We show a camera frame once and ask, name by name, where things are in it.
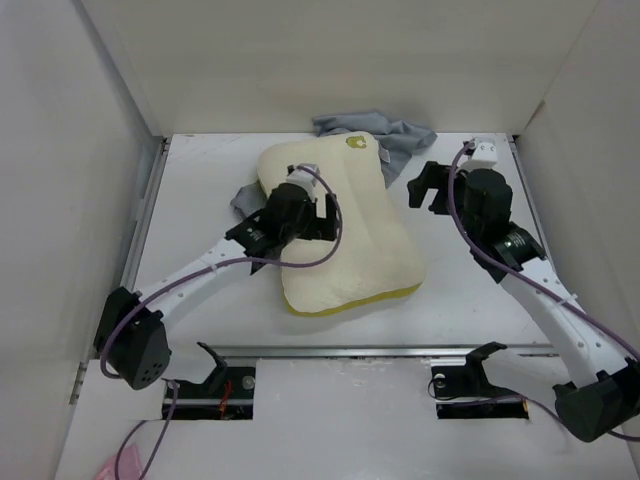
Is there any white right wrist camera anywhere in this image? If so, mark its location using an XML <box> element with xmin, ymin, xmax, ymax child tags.
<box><xmin>465</xmin><ymin>138</ymin><xmax>498</xmax><ymax>171</ymax></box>

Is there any cream and yellow pillow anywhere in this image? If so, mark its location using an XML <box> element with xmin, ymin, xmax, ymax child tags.
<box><xmin>257</xmin><ymin>131</ymin><xmax>427</xmax><ymax>317</ymax></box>

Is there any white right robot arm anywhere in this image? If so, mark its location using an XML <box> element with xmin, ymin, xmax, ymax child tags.
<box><xmin>407</xmin><ymin>161</ymin><xmax>639</xmax><ymax>443</ymax></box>

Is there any pink plastic bag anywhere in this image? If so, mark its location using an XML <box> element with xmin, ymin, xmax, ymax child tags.
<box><xmin>94</xmin><ymin>444</ymin><xmax>143</xmax><ymax>480</ymax></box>

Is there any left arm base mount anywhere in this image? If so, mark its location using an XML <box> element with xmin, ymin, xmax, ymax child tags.
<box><xmin>161</xmin><ymin>342</ymin><xmax>256</xmax><ymax>421</ymax></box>

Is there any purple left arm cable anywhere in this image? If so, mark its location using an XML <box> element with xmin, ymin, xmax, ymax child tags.
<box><xmin>99</xmin><ymin>165</ymin><xmax>344</xmax><ymax>479</ymax></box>

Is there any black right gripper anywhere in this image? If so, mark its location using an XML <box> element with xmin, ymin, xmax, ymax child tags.
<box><xmin>407</xmin><ymin>160</ymin><xmax>482</xmax><ymax>242</ymax></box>

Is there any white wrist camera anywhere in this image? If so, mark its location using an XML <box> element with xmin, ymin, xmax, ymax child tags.
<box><xmin>465</xmin><ymin>138</ymin><xmax>498</xmax><ymax>171</ymax></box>
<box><xmin>285</xmin><ymin>163</ymin><xmax>320</xmax><ymax>201</ymax></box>

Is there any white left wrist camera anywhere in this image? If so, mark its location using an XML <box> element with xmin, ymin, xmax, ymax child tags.
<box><xmin>285</xmin><ymin>163</ymin><xmax>320</xmax><ymax>201</ymax></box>

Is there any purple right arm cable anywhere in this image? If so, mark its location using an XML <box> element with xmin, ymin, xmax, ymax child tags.
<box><xmin>447</xmin><ymin>142</ymin><xmax>640</xmax><ymax>442</ymax></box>

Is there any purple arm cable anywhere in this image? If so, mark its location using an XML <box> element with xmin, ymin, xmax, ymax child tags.
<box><xmin>447</xmin><ymin>142</ymin><xmax>640</xmax><ymax>442</ymax></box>
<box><xmin>99</xmin><ymin>165</ymin><xmax>344</xmax><ymax>479</ymax></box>

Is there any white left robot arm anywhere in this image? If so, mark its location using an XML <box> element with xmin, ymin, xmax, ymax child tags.
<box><xmin>94</xmin><ymin>183</ymin><xmax>342</xmax><ymax>397</ymax></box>

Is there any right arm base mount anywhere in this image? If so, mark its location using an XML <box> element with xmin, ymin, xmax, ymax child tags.
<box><xmin>428</xmin><ymin>342</ymin><xmax>529</xmax><ymax>420</ymax></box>

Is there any grey fabric pillowcase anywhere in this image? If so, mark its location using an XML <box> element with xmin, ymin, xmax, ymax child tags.
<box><xmin>230</xmin><ymin>112</ymin><xmax>437</xmax><ymax>229</ymax></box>

